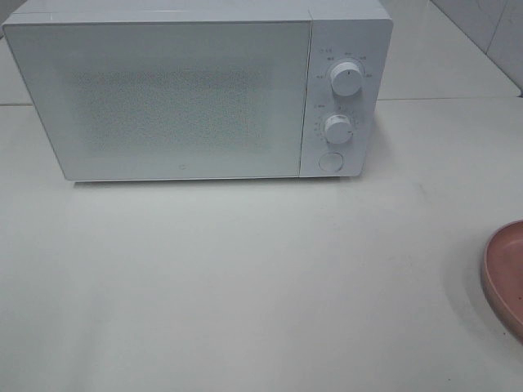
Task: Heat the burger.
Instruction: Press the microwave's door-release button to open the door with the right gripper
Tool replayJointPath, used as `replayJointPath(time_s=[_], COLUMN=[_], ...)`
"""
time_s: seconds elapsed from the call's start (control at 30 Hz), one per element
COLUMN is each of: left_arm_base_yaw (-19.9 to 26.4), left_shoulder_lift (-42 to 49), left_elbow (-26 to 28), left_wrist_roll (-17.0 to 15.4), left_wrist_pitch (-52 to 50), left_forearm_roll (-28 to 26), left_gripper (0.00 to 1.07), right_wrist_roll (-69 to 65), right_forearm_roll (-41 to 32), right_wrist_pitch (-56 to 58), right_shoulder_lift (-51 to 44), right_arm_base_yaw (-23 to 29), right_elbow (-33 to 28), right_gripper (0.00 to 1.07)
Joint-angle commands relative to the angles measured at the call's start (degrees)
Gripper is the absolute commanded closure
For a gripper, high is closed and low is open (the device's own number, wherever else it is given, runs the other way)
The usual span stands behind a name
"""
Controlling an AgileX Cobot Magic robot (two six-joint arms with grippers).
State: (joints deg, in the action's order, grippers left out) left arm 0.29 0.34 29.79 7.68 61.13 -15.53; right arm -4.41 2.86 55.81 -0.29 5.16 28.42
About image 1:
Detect round white door button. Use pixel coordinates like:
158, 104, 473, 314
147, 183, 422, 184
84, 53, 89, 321
319, 153, 344, 172

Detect white microwave door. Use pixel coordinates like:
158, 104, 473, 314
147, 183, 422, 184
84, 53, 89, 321
6, 22, 310, 181

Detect pink round plate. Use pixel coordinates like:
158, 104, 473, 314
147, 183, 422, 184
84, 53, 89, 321
481, 220, 522, 343

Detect lower white timer knob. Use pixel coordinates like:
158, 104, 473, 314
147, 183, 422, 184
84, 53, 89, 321
324, 114, 354, 145

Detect white microwave oven body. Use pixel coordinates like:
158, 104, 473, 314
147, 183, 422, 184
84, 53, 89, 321
2, 1, 393, 180

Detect upper white power knob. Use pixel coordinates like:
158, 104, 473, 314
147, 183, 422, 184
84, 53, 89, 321
329, 60, 363, 97

